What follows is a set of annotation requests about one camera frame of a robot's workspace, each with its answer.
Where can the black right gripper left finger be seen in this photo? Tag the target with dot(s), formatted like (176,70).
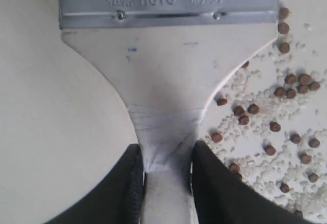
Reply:
(116,199)

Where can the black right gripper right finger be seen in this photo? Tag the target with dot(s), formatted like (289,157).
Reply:
(221,197)

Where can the wide wooden paint brush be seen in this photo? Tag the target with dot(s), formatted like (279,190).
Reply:
(167,59)

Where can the brown beans and grains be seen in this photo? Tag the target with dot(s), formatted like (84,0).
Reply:
(273,125)

